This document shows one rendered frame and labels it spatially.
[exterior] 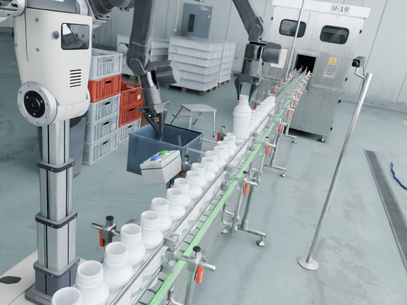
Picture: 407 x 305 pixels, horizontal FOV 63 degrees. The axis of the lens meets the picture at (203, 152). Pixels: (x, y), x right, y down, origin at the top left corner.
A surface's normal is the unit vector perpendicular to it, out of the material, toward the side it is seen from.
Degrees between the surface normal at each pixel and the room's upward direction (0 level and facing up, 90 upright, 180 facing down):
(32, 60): 101
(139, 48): 114
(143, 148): 90
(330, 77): 90
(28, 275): 0
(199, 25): 90
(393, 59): 90
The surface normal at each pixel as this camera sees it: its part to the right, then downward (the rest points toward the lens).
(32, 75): -0.36, 0.46
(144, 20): -0.09, 0.70
